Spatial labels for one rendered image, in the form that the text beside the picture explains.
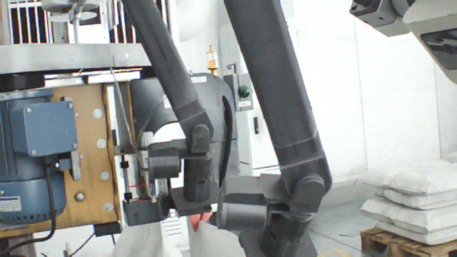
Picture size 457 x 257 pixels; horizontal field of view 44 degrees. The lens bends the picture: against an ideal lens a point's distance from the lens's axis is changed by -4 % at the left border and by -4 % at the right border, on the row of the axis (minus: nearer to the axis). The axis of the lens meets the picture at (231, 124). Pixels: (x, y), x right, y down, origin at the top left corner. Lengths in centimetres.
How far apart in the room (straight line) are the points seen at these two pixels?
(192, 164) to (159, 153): 7
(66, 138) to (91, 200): 30
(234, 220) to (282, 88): 19
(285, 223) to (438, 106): 616
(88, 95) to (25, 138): 32
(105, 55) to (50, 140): 26
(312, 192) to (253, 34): 21
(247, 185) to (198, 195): 46
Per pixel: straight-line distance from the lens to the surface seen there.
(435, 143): 687
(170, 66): 110
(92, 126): 133
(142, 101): 134
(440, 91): 691
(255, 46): 63
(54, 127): 107
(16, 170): 112
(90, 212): 135
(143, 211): 135
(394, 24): 117
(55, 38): 407
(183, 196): 122
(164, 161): 115
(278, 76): 65
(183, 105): 111
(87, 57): 120
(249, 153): 511
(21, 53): 111
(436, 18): 99
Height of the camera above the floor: 130
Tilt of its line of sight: 4 degrees down
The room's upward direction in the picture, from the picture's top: 6 degrees counter-clockwise
